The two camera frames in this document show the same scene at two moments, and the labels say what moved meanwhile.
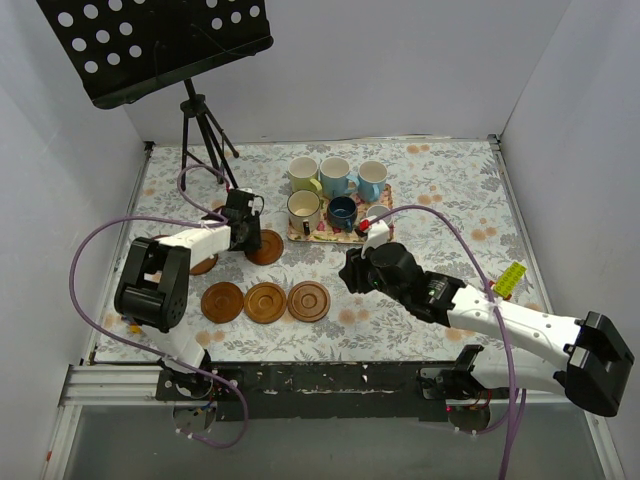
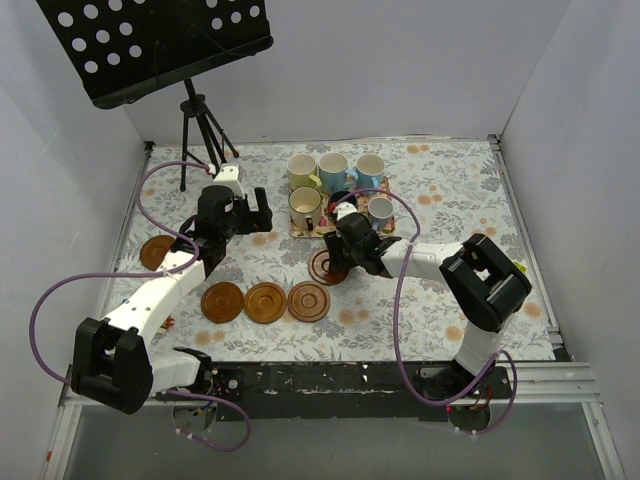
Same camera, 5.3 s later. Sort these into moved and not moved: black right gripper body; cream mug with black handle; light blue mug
Moved: black right gripper body
Not moved: light blue mug; cream mug with black handle
